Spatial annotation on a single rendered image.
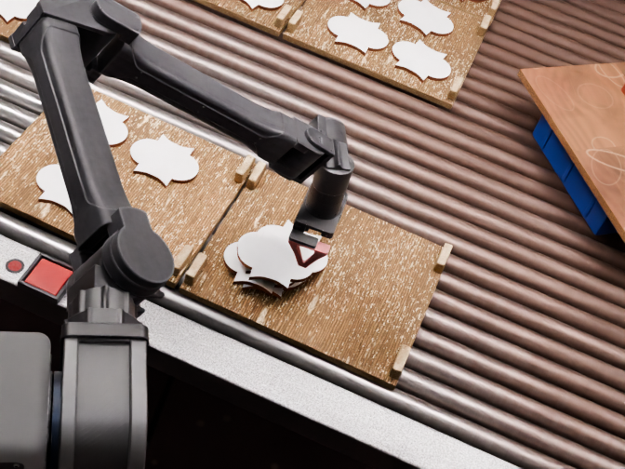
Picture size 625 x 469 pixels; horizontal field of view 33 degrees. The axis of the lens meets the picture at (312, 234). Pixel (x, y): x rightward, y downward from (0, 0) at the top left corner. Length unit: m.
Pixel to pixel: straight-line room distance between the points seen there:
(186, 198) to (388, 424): 0.57
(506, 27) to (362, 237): 0.86
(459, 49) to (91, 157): 1.40
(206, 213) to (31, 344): 0.96
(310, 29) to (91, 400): 1.52
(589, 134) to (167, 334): 0.98
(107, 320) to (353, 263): 0.91
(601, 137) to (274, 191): 0.70
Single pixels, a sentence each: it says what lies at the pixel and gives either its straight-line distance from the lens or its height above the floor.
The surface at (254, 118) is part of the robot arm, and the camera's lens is 1.52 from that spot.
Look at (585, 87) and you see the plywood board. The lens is 2.35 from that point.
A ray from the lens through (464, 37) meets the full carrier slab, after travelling 2.53.
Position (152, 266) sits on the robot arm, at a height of 1.48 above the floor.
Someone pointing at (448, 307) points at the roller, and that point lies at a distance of 1.96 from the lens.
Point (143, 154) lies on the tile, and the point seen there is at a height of 0.95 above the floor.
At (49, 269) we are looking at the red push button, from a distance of 1.84.
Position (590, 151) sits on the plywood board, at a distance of 2.20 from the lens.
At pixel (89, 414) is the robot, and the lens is 1.01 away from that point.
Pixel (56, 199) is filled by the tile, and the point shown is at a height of 0.95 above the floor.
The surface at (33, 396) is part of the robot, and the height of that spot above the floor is 1.53.
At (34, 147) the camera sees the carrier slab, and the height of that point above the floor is 0.94.
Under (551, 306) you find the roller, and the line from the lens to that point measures 2.04.
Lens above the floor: 2.37
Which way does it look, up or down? 47 degrees down
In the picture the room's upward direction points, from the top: 18 degrees clockwise
